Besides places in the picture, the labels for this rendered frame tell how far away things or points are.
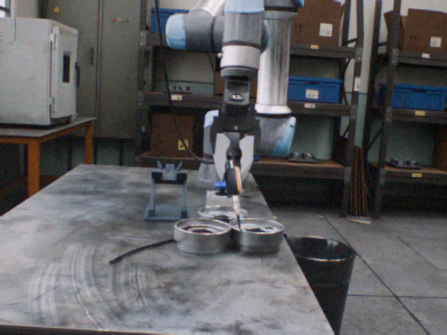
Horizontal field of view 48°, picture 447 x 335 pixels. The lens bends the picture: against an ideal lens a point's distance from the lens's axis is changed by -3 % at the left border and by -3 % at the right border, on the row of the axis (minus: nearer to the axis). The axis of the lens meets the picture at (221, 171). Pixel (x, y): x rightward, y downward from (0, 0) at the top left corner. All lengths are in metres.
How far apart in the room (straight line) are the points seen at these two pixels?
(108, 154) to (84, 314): 4.44
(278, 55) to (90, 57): 3.51
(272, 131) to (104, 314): 0.89
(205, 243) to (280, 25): 0.73
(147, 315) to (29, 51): 2.63
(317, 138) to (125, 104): 1.88
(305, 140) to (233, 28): 4.14
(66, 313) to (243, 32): 0.59
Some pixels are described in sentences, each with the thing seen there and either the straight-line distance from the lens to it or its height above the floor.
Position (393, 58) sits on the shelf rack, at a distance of 4.66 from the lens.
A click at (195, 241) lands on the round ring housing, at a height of 0.83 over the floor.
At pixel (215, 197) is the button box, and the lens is 1.18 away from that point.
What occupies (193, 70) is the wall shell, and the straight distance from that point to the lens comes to 4.98.
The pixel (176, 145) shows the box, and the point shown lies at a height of 0.56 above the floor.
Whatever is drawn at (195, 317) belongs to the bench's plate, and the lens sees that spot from 0.69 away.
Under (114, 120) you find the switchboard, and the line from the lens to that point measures 4.81.
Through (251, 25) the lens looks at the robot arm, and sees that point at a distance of 0.99.
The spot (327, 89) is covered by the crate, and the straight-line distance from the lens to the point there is 4.60.
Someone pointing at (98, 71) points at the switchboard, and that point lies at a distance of 4.83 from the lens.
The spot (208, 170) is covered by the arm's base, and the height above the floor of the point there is 0.85.
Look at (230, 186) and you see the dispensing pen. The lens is 0.95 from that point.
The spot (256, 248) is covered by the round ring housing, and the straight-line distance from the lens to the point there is 0.95.
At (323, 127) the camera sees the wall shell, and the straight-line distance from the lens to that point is 5.11.
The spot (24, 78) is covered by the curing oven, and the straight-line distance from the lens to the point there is 3.20.
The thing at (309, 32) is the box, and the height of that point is 1.60.
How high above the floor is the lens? 1.10
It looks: 10 degrees down
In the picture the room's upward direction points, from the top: 3 degrees clockwise
